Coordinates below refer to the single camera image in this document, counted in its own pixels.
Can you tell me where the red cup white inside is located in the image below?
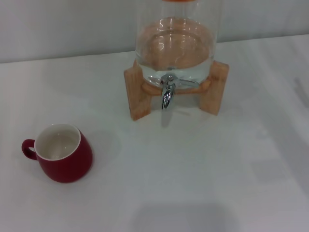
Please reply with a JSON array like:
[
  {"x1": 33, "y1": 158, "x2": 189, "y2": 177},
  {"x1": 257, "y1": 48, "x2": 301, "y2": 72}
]
[{"x1": 21, "y1": 123, "x2": 93, "y2": 184}]

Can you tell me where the chrome faucet tap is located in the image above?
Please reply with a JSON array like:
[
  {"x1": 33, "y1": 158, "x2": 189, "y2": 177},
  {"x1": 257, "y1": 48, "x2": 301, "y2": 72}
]
[{"x1": 159, "y1": 73, "x2": 200, "y2": 111}]

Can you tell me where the wooden dispenser stand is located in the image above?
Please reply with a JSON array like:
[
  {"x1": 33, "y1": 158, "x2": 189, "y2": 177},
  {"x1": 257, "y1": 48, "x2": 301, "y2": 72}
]
[{"x1": 123, "y1": 59, "x2": 229, "y2": 121}]

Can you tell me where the clear glass water dispenser jar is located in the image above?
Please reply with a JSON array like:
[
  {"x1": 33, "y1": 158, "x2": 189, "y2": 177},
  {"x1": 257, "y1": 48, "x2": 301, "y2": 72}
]
[{"x1": 135, "y1": 0, "x2": 219, "y2": 89}]

